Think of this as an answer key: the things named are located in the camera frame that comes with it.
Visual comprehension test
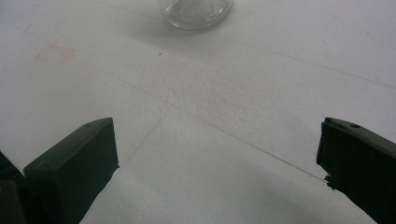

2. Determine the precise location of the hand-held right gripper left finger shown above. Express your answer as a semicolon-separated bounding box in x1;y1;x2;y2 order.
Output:
23;117;120;224

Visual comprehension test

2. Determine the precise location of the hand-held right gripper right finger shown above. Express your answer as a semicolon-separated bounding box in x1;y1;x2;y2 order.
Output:
316;117;396;224

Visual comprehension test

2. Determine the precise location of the clear glass jar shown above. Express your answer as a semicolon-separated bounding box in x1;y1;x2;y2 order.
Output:
160;0;235;32

